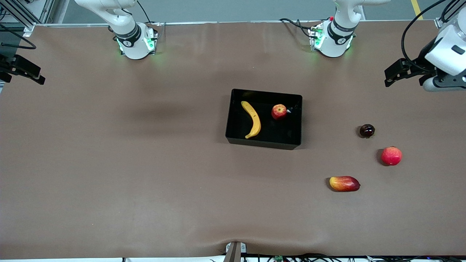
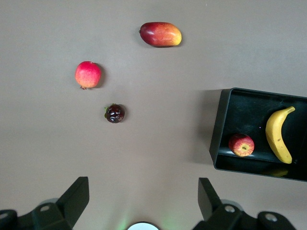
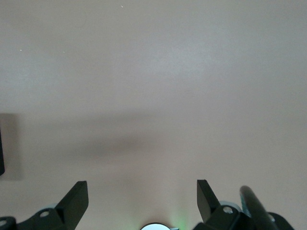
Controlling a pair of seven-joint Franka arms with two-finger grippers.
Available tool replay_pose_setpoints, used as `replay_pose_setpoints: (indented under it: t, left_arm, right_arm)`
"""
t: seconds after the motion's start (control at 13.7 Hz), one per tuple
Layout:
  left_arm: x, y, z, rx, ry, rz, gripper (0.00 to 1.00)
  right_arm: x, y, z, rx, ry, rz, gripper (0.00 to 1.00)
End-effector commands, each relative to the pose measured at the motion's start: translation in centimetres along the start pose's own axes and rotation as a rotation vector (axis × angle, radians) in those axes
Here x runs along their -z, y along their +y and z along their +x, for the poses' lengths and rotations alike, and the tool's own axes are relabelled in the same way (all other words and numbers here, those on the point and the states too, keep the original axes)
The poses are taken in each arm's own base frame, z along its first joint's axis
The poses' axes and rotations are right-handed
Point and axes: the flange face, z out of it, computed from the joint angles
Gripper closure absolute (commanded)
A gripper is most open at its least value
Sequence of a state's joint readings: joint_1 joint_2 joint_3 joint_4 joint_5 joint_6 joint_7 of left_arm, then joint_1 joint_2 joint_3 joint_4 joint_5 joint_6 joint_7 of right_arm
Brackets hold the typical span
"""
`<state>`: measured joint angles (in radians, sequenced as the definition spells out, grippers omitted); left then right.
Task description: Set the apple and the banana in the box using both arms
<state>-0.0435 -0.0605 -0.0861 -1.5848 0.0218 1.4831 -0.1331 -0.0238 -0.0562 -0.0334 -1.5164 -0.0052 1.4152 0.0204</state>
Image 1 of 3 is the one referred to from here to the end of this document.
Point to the black plastic box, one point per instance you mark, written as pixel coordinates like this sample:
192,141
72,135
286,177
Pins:
276,133

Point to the red yellow mango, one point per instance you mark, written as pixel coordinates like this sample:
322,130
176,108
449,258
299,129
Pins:
344,183

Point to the aluminium frame profile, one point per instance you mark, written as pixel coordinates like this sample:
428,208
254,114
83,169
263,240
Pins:
22,16
438,22

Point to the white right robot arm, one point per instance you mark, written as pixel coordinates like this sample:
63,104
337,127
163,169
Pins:
133,43

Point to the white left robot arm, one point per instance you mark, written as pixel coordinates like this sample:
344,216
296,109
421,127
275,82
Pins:
335,40

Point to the red yellow apple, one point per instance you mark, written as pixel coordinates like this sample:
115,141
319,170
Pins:
279,112

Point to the metal table clamp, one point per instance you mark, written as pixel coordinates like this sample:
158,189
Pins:
235,251

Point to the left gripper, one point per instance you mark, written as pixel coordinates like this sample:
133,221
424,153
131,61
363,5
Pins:
423,58

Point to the yellow banana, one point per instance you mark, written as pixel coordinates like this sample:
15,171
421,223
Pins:
256,120

